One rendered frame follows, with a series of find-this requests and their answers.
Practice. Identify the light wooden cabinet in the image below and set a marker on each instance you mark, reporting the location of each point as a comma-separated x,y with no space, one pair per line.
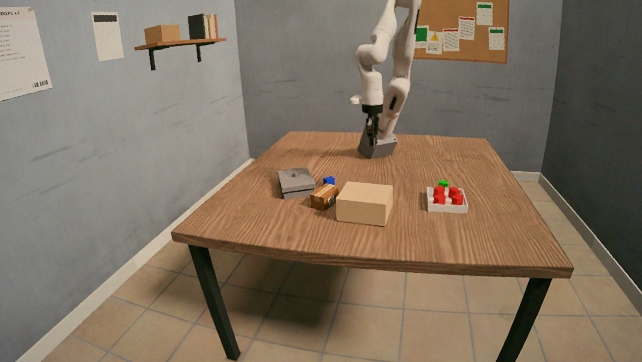
364,203

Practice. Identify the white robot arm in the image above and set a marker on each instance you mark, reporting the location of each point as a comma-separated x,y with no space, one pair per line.
402,50

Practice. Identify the grey lid with small knob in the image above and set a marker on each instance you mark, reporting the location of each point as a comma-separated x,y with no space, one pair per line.
296,179

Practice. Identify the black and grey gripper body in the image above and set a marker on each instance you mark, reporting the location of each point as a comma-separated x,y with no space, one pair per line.
371,110

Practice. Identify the red block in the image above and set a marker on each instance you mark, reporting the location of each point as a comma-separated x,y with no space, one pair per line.
457,199
453,191
439,199
438,190

